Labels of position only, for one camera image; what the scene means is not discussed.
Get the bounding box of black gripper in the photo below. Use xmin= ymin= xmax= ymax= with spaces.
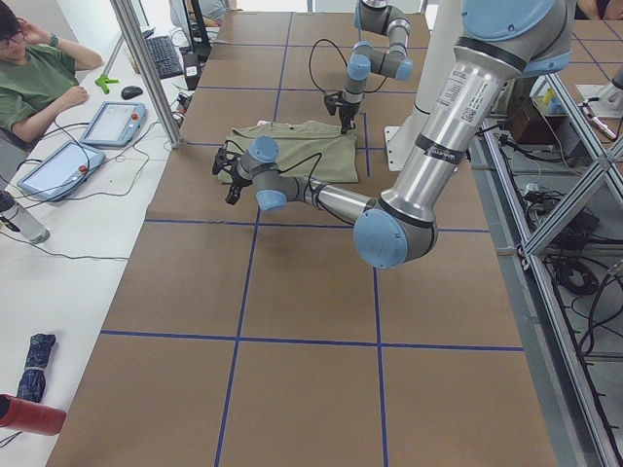
xmin=337 ymin=99 xmax=360 ymax=134
xmin=225 ymin=164 xmax=251 ymax=205

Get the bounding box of olive green long-sleeve shirt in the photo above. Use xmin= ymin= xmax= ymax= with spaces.
xmin=226 ymin=121 xmax=358 ymax=183

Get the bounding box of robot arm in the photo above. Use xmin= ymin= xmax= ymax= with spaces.
xmin=334 ymin=1 xmax=413 ymax=134
xmin=212 ymin=1 xmax=575 ymax=269

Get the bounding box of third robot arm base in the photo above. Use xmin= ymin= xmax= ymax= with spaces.
xmin=576 ymin=68 xmax=622 ymax=118

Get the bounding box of upper teach pendant tablet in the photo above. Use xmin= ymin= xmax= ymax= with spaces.
xmin=80 ymin=101 xmax=146 ymax=149

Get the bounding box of teach pendant tablet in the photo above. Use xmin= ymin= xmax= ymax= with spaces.
xmin=80 ymin=101 xmax=146 ymax=149
xmin=18 ymin=141 xmax=105 ymax=201

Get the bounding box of black computer mouse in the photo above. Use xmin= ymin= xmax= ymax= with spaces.
xmin=121 ymin=86 xmax=143 ymax=100

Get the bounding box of black keyboard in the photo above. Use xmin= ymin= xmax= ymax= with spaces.
xmin=145 ymin=36 xmax=184 ymax=79

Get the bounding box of green plastic tool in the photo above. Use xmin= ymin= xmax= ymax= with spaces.
xmin=94 ymin=74 xmax=119 ymax=94

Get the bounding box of lower teach pendant tablet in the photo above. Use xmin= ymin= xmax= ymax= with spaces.
xmin=18 ymin=141 xmax=105 ymax=201

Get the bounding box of clear water bottle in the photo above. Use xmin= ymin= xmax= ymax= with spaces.
xmin=1 ymin=191 xmax=50 ymax=244

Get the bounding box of seated person in green shirt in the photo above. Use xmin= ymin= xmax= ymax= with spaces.
xmin=1 ymin=3 xmax=103 ymax=143

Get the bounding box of folded dark blue umbrella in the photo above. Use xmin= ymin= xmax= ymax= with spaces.
xmin=17 ymin=334 xmax=56 ymax=403

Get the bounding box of red cylindrical bottle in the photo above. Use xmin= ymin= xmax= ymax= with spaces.
xmin=1 ymin=394 xmax=66 ymax=436

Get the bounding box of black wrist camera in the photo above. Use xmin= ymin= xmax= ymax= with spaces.
xmin=211 ymin=140 xmax=240 ymax=176
xmin=323 ymin=91 xmax=342 ymax=116

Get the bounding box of aluminium frame post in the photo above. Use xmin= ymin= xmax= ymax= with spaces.
xmin=110 ymin=0 xmax=182 ymax=149

